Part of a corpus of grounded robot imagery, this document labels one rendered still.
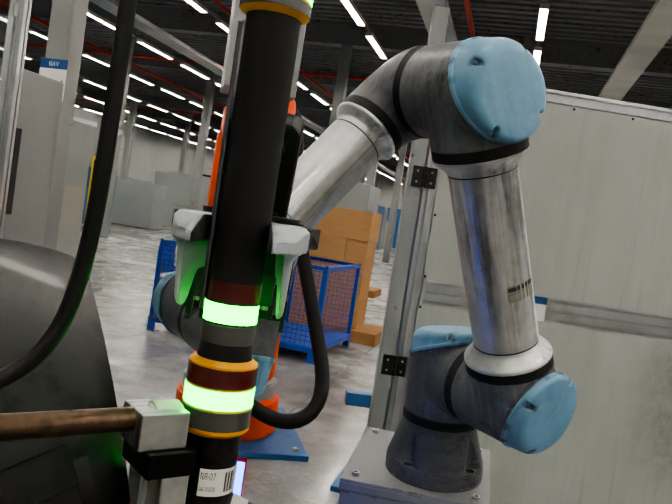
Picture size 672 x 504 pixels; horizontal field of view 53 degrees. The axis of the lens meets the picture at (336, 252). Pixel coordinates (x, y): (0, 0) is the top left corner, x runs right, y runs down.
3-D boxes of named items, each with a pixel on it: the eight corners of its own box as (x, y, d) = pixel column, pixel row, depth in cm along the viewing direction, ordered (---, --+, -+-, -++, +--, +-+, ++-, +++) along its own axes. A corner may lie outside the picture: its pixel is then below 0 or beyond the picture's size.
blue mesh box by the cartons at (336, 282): (233, 347, 696) (247, 252, 691) (280, 332, 816) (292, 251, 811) (313, 365, 670) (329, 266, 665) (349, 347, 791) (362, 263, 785)
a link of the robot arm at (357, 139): (382, 33, 94) (122, 289, 80) (435, 25, 85) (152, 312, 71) (422, 100, 100) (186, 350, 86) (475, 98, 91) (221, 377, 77)
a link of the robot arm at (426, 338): (443, 392, 114) (454, 313, 112) (503, 422, 103) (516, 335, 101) (387, 399, 107) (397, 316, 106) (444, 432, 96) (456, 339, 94)
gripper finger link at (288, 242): (310, 336, 39) (287, 309, 48) (327, 234, 39) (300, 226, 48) (256, 330, 38) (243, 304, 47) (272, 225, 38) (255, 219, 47)
